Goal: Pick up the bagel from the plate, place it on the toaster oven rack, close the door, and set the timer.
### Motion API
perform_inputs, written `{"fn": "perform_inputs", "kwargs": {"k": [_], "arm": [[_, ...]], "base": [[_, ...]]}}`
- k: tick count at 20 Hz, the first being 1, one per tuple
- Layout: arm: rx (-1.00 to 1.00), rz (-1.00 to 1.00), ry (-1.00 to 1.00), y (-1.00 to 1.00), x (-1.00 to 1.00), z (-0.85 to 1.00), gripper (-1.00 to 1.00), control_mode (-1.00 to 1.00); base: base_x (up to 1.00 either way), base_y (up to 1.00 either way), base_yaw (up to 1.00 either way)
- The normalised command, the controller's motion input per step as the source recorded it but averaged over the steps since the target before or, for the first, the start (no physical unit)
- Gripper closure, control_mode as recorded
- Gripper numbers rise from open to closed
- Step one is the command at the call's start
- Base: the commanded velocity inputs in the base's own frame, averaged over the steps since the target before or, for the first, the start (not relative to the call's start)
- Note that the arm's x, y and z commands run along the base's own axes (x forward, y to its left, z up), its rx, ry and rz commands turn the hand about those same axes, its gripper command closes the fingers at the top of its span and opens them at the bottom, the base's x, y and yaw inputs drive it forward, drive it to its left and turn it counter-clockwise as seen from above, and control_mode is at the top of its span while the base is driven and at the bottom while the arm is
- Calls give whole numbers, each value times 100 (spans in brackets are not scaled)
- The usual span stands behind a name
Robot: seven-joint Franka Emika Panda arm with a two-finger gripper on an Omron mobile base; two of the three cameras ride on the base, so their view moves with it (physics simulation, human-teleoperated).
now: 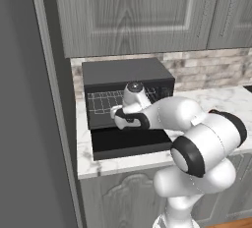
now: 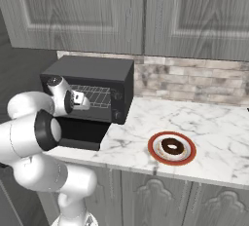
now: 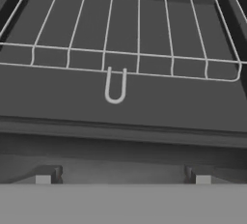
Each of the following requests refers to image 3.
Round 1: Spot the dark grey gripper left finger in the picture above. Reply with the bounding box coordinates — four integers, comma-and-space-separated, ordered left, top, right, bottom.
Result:
13, 164, 64, 185

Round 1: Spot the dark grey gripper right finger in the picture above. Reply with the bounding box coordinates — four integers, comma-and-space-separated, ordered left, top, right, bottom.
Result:
183, 164, 235, 185

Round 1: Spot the dark grey toaster oven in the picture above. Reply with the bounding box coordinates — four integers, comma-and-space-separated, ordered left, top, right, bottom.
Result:
0, 0, 247, 97

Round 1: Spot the silver wire oven rack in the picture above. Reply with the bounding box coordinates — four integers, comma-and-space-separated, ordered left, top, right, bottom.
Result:
0, 0, 247, 104

